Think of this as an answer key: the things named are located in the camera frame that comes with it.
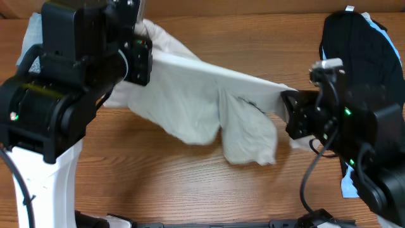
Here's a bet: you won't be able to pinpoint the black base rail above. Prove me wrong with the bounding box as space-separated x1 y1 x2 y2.
75 210 358 228

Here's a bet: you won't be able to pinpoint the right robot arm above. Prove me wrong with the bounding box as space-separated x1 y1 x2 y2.
281 67 404 227

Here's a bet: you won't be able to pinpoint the beige khaki shorts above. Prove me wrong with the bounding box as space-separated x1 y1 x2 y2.
104 20 288 165

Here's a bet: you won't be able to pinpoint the white garment tag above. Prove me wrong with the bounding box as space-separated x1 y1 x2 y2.
345 5 354 11

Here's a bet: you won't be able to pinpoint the black garment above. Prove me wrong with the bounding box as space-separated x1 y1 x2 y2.
319 10 405 178

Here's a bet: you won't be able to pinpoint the light blue garment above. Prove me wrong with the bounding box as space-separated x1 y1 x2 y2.
321 11 403 199

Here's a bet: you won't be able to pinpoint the folded light blue jeans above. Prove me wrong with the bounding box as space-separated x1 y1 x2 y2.
16 13 43 70

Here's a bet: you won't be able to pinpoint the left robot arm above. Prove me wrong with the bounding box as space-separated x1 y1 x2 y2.
1 0 153 227

